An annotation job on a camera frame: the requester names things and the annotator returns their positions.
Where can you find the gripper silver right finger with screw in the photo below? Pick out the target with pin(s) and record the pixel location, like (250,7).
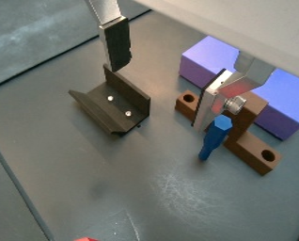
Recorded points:
(222,94)

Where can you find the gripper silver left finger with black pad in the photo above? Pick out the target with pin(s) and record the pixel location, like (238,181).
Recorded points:
(114,32)

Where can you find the brown T-shaped block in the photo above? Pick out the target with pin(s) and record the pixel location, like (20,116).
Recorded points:
(246,145)

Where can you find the blue hexagonal peg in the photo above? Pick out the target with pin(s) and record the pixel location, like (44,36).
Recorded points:
(216,135)

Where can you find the red peg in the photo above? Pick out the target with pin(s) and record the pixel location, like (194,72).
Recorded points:
(86,239)

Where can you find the black U-channel bracket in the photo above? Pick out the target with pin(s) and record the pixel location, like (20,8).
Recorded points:
(117,104)

